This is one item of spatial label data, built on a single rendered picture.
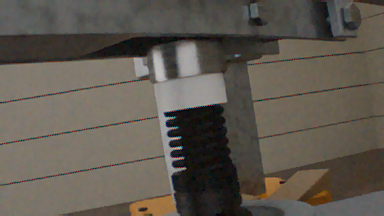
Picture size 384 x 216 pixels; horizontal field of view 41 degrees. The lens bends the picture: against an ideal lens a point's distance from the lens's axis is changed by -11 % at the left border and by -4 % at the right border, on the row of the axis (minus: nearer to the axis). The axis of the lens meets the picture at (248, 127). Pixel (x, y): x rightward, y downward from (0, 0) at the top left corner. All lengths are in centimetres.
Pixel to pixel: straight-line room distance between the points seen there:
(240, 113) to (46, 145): 537
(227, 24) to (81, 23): 17
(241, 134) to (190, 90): 94
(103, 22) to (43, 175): 632
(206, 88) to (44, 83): 624
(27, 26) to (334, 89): 767
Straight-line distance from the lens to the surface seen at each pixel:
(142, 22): 44
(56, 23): 39
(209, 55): 52
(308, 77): 774
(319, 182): 140
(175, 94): 52
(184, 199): 53
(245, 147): 146
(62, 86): 674
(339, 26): 65
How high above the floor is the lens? 105
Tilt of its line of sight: 3 degrees down
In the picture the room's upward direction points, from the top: 9 degrees counter-clockwise
